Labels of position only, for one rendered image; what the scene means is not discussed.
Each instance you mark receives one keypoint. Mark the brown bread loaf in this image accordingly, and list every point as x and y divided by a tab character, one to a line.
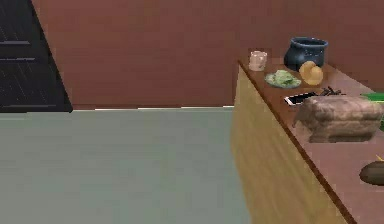
340	118

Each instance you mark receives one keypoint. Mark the pale pink cup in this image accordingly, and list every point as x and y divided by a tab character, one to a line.
258	60

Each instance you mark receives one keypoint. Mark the wooden kitchen counter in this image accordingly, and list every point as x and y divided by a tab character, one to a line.
266	160

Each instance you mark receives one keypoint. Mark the white cell phone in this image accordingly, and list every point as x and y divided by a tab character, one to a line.
298	98

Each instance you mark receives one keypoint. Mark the dark blue pot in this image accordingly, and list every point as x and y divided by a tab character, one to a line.
305	51

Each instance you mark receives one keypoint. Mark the black room door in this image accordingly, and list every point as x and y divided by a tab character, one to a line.
26	66

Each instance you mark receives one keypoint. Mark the dark brown oval object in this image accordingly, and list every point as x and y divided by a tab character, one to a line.
373	173

